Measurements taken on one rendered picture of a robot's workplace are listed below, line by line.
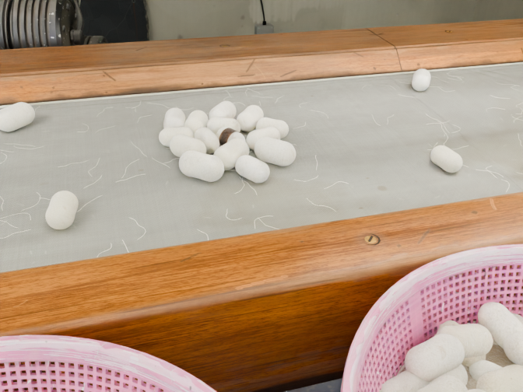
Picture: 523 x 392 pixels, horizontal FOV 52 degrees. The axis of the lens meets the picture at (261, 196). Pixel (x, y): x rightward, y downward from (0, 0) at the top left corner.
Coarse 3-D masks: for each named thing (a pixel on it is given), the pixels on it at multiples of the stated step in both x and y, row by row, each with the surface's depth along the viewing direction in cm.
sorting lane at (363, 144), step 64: (512, 64) 70; (64, 128) 51; (128, 128) 51; (320, 128) 52; (384, 128) 53; (448, 128) 53; (512, 128) 53; (0, 192) 41; (128, 192) 42; (192, 192) 42; (256, 192) 42; (320, 192) 43; (384, 192) 43; (448, 192) 43; (512, 192) 43; (0, 256) 35; (64, 256) 35
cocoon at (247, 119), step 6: (246, 108) 52; (252, 108) 51; (258, 108) 52; (240, 114) 50; (246, 114) 50; (252, 114) 50; (258, 114) 51; (240, 120) 50; (246, 120) 50; (252, 120) 50; (240, 126) 50; (246, 126) 50; (252, 126) 50
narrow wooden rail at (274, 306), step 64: (128, 256) 31; (192, 256) 32; (256, 256) 32; (320, 256) 32; (384, 256) 32; (0, 320) 27; (64, 320) 27; (128, 320) 28; (192, 320) 29; (256, 320) 30; (320, 320) 32; (256, 384) 33
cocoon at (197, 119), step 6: (192, 114) 50; (198, 114) 50; (204, 114) 50; (186, 120) 50; (192, 120) 49; (198, 120) 49; (204, 120) 50; (186, 126) 49; (192, 126) 49; (198, 126) 49; (204, 126) 50
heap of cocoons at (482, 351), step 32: (448, 320) 32; (480, 320) 32; (512, 320) 31; (416, 352) 29; (448, 352) 29; (480, 352) 30; (512, 352) 30; (384, 384) 28; (416, 384) 28; (448, 384) 27; (480, 384) 28; (512, 384) 27
